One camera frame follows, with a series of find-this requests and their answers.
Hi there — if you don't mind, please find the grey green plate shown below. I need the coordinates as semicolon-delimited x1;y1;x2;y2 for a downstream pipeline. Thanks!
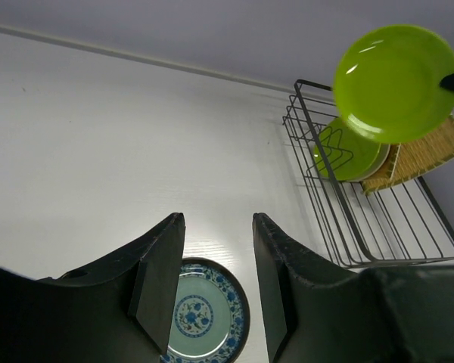
349;144;390;182

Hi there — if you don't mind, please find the wire dish rack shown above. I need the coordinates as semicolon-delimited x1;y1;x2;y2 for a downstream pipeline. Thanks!
282;79;454;268

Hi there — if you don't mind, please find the small bamboo tray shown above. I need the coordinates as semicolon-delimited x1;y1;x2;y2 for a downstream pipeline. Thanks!
362;144;401;195

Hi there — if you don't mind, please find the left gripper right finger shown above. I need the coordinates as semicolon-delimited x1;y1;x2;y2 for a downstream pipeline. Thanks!
253;213;454;362

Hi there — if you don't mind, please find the blue floral plate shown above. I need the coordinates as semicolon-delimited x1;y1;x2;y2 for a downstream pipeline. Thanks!
160;258;250;363

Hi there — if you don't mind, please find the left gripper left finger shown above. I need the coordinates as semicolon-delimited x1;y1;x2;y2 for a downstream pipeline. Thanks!
0;213;185;362

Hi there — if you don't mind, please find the large bamboo tray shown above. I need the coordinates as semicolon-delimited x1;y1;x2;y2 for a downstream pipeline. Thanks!
362;113;454;196

